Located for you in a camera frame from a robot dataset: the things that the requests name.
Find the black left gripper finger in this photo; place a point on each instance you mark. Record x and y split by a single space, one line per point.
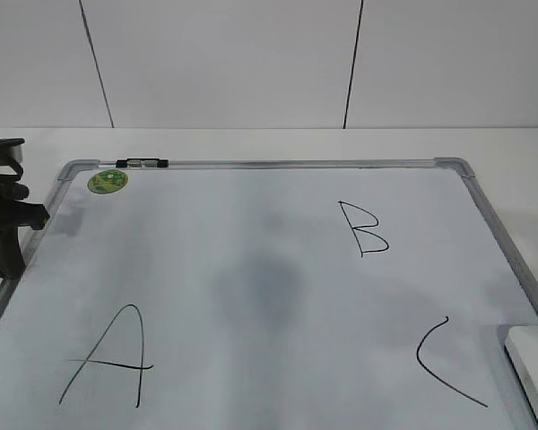
12 264

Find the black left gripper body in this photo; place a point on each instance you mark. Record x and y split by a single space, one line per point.
14 212

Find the round green magnet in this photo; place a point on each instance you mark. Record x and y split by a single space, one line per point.
107 182

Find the black and silver marker clip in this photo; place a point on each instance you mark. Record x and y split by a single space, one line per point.
142 163

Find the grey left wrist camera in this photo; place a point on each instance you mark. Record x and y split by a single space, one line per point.
11 151

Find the white whiteboard with grey frame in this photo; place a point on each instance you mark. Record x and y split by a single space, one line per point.
280 295

